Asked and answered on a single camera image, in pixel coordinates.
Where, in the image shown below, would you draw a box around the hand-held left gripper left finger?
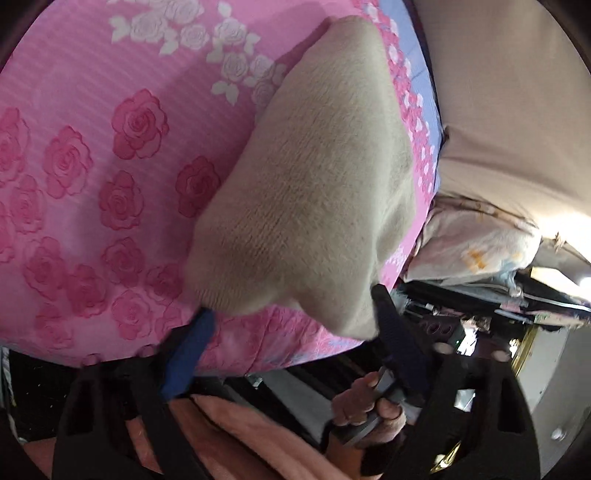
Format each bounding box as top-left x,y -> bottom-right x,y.
52,307 -> 216,480

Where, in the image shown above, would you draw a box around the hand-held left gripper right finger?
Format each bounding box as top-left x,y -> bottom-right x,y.
372,284 -> 542,480

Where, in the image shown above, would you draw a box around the beige sweater with black hearts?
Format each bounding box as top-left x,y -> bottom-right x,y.
185,15 -> 419,342

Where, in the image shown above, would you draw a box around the person's right hand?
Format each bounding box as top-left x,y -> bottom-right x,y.
331,371 -> 408,445

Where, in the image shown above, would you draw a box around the white patterned pillow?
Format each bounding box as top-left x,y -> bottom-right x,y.
402,194 -> 543,289

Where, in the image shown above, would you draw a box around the dark garment with white stripe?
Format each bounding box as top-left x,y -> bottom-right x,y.
515,270 -> 591,326

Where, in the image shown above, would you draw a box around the pink floral bed sheet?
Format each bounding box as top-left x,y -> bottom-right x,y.
0,0 -> 446,377

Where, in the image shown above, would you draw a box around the beige curtain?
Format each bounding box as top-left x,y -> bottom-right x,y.
413,0 -> 591,241

